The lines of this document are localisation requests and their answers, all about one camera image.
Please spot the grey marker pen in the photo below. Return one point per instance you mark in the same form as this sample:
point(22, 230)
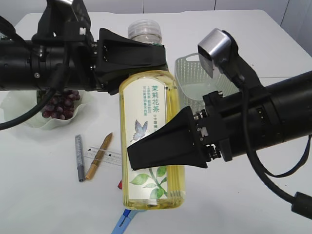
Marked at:
point(79, 158)

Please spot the yellow tea bottle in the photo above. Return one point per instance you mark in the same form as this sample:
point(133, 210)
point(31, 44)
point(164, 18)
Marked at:
point(148, 100)

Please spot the pale green wavy plate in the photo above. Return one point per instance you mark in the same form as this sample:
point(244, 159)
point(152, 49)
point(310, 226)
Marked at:
point(17, 103)

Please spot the purple grape bunch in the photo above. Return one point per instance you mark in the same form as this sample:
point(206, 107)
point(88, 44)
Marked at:
point(61, 106)

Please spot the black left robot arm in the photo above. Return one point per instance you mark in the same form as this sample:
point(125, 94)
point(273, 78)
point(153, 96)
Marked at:
point(22, 67)

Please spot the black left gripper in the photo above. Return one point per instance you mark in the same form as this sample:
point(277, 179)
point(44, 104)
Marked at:
point(117, 57)

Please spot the red marker pen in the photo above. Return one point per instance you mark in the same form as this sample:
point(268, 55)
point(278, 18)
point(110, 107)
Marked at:
point(120, 185)

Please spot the clear plastic sheet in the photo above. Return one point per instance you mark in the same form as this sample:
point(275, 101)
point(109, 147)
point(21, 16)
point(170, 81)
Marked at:
point(196, 91)

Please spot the gold marker pen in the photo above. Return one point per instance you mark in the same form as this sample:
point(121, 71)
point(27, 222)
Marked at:
point(98, 157)

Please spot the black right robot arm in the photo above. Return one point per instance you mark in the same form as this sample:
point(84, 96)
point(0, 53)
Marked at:
point(276, 113)

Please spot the clear plastic ruler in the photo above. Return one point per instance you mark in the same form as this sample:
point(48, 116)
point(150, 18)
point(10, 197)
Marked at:
point(109, 156)

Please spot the blue scissors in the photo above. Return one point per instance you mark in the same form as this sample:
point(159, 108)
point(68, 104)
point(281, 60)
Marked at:
point(125, 220)

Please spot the green plastic woven basket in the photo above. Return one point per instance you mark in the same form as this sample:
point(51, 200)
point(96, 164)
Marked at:
point(189, 70)

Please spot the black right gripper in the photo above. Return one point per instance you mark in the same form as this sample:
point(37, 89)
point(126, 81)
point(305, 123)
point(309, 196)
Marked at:
point(214, 132)

